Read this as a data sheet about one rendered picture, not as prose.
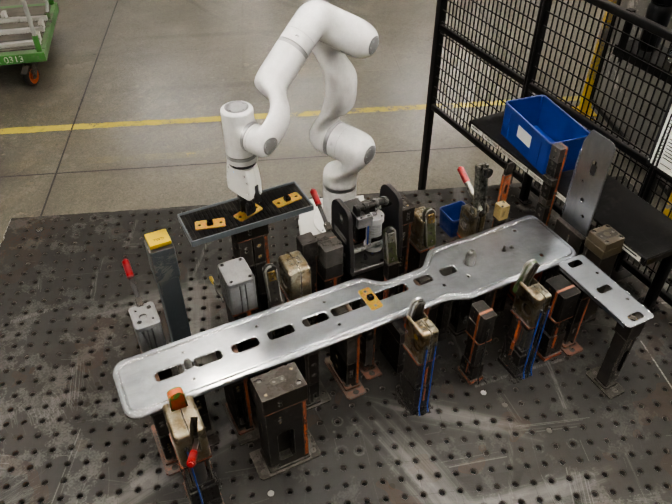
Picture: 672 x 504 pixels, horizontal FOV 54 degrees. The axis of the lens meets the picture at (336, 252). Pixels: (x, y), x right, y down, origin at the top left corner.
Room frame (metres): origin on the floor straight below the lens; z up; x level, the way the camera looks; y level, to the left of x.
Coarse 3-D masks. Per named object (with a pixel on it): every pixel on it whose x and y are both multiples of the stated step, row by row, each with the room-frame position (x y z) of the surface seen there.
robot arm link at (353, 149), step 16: (336, 128) 1.86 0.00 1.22; (352, 128) 1.86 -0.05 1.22; (336, 144) 1.81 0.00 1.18; (352, 144) 1.79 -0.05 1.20; (368, 144) 1.80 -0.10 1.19; (336, 160) 1.91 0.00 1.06; (352, 160) 1.77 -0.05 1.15; (368, 160) 1.79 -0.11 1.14; (336, 176) 1.81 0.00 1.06; (352, 176) 1.82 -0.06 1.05; (336, 192) 1.83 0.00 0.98
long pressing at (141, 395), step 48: (480, 240) 1.55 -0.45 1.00; (528, 240) 1.55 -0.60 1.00; (336, 288) 1.34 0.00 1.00; (384, 288) 1.34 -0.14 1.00; (432, 288) 1.34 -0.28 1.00; (480, 288) 1.34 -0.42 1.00; (192, 336) 1.15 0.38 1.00; (240, 336) 1.16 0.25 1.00; (288, 336) 1.16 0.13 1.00; (336, 336) 1.16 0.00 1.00; (144, 384) 1.00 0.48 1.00; (192, 384) 1.00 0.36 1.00
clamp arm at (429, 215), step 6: (426, 210) 1.57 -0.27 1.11; (432, 210) 1.57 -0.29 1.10; (426, 216) 1.56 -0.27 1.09; (432, 216) 1.56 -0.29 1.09; (426, 222) 1.55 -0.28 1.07; (432, 222) 1.55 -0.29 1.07; (426, 228) 1.55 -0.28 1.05; (432, 228) 1.56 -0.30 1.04; (426, 234) 1.54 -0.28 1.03; (432, 234) 1.55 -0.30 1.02; (426, 240) 1.54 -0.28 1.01; (432, 240) 1.54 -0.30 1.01; (426, 246) 1.53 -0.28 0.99
